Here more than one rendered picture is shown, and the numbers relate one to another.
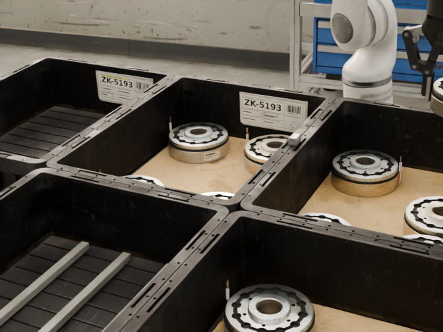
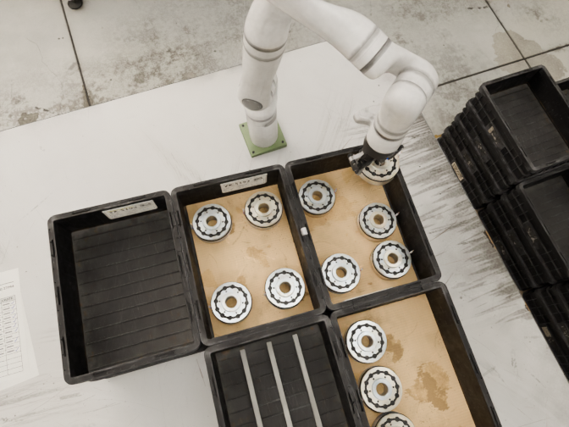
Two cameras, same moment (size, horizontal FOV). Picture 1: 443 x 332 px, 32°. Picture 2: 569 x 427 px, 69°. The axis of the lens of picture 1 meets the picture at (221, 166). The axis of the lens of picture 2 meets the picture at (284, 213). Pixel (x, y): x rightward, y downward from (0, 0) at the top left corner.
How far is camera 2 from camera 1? 1.02 m
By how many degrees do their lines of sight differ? 53
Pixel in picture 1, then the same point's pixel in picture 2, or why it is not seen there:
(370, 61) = not seen: hidden behind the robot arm
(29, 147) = (111, 289)
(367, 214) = (337, 229)
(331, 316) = (377, 313)
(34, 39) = not seen: outside the picture
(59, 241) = (223, 354)
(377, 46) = not seen: hidden behind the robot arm
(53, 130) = (104, 261)
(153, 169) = (207, 260)
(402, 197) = (340, 202)
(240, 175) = (256, 235)
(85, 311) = (286, 389)
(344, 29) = (255, 106)
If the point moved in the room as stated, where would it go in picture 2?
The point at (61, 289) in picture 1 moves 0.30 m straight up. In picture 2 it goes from (262, 385) to (262, 396)
